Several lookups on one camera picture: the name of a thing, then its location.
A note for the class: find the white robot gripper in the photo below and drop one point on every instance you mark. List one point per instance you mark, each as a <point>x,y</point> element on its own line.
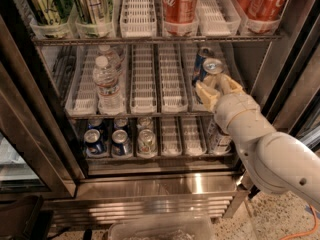
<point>234,108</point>

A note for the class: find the red bull can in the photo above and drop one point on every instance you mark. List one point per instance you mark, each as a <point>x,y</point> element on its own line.
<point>211,66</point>
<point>202,54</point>

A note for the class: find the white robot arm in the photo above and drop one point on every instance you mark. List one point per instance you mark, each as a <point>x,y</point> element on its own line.
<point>275,161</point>

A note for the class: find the silver rear soda can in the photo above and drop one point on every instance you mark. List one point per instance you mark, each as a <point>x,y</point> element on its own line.
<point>145,123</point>

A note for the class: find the silver soda can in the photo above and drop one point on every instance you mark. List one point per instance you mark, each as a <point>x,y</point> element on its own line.
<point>147,145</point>
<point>145,123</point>

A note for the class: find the silver front soda can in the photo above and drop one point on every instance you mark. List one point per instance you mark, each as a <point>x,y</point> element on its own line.
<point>147,145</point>

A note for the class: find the centre coca-cola can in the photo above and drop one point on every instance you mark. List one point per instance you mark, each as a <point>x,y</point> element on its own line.
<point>179,11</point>

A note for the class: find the pepsi can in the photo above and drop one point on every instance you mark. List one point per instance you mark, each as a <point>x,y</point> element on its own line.
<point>121,144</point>
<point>94,142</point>
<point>99,125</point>
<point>121,124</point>

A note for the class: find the stainless steel fridge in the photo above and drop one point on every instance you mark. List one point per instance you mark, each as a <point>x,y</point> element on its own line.
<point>47,96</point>

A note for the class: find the left rear pepsi can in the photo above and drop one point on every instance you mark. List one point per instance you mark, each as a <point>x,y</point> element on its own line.
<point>99,125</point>

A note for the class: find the left front pepsi can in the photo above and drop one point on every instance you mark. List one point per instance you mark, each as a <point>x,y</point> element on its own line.
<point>94,142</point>

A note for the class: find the green drink can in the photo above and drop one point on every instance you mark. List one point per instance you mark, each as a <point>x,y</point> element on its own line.
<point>94,12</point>
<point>51,12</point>

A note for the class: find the left green drink can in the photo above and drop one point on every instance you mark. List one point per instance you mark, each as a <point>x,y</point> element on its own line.
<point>51,12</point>

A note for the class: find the brown tea bottle white cap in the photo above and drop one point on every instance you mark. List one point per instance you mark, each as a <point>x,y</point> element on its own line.
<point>220,142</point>

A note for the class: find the front clear water bottle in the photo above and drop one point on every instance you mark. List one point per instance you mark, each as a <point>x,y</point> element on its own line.
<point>106,80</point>

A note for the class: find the clear water bottle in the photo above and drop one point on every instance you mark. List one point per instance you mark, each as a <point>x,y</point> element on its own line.
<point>106,80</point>
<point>112,56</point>

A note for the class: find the rear clear water bottle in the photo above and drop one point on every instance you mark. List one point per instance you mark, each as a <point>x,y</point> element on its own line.
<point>112,56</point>

